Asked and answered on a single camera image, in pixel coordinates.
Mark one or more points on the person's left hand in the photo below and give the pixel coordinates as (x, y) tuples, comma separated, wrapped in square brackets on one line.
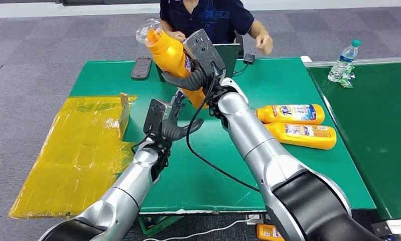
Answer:
[(265, 42)]

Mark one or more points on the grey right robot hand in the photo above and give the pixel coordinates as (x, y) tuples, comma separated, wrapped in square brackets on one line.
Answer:
[(190, 83)]

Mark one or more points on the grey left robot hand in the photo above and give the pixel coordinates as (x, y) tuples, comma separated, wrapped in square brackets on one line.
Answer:
[(173, 131)]

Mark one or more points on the person's right hand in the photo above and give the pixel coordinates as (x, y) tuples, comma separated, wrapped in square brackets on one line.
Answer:
[(178, 36)]

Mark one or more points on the orange detergent bottle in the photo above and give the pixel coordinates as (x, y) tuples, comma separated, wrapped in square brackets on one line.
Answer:
[(303, 136), (268, 233), (168, 53), (290, 114)]

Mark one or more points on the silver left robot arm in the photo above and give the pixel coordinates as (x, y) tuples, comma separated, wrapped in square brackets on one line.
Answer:
[(127, 193)]

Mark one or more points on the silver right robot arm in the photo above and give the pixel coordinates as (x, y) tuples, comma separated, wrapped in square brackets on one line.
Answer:
[(270, 159)]

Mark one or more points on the clear plastic water bottle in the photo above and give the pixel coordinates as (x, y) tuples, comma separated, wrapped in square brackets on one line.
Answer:
[(341, 63)]

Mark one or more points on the black power adapter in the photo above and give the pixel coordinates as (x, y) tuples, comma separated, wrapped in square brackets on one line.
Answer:
[(248, 59)]

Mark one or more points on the dark green laptop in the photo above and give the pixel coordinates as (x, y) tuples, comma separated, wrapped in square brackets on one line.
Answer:
[(232, 56)]

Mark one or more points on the person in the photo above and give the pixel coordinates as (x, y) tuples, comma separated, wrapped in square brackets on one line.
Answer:
[(217, 20)]

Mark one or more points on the black smartphone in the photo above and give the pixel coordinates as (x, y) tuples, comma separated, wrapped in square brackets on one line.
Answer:
[(141, 68)]

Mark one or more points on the brown cardboard flap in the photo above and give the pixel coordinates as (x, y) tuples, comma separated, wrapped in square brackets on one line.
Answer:
[(124, 113)]

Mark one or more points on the crumpled green wrapper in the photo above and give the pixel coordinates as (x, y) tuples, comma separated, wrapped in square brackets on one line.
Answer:
[(346, 81)]

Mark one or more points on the green plastic crate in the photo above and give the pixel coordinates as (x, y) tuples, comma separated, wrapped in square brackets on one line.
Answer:
[(157, 224)]

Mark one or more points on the yellow plastic wrapped tray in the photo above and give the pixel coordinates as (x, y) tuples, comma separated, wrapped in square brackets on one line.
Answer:
[(60, 159)]

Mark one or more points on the white power strip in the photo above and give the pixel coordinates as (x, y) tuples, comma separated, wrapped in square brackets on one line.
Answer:
[(255, 219)]

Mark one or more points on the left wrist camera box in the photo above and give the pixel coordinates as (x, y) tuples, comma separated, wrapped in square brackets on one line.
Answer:
[(155, 114)]

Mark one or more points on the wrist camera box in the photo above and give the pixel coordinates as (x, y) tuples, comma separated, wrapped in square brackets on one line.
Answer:
[(155, 114), (202, 50)]

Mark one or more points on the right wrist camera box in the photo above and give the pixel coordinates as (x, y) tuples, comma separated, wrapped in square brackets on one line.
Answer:
[(202, 50)]

